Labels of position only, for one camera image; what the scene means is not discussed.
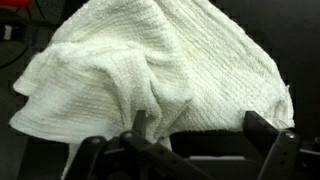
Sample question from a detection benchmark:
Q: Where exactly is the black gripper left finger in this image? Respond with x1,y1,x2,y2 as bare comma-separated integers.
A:
68,109,208,180

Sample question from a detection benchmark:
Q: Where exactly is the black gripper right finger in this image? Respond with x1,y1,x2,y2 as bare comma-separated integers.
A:
242,110,320,180

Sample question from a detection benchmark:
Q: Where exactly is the white terry towel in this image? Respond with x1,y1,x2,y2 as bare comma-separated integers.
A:
8,0,296,180

